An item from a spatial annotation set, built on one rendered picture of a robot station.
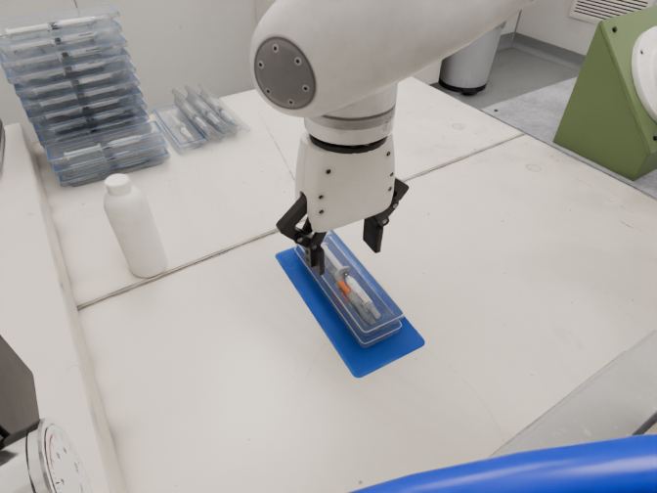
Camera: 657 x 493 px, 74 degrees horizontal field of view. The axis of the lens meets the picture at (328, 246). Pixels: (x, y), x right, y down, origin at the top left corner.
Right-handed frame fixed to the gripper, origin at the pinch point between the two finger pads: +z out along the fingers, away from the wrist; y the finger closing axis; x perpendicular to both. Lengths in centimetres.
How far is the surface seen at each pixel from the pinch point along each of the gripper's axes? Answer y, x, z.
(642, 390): 2.1, 30.4, -16.6
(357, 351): 2.9, 8.4, 8.3
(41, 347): 33.7, -5.6, 3.9
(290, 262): 3.5, -8.7, 8.3
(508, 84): -225, -163, 83
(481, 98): -194, -156, 83
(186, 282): 17.5, -12.2, 8.4
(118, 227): 22.8, -15.8, -0.8
